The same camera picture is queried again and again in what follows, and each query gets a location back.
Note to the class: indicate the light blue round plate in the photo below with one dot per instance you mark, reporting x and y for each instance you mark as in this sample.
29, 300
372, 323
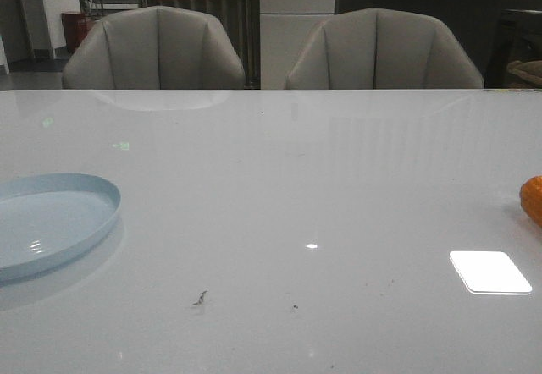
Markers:
50, 219

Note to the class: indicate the orange corn cob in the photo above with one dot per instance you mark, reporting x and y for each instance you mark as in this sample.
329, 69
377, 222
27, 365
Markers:
531, 199

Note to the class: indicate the right beige upholstered chair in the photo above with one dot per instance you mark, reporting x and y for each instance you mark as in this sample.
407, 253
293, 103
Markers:
384, 49

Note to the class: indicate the beige upholstered chair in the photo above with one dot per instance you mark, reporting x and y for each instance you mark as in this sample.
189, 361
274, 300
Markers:
384, 49
155, 48

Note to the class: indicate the left beige upholstered chair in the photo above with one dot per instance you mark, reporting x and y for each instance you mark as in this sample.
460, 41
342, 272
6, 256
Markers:
155, 48

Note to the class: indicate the white cabinet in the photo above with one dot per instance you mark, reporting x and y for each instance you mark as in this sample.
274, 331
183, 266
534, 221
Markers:
283, 26

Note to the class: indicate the red bin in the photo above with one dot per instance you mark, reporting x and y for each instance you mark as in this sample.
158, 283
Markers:
76, 26

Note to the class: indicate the grey counter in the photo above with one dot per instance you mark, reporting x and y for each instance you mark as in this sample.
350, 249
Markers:
473, 22

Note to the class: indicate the dark side table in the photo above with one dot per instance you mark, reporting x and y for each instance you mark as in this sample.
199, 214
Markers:
517, 37

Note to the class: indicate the beige cushion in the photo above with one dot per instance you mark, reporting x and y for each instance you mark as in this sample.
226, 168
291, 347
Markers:
525, 74

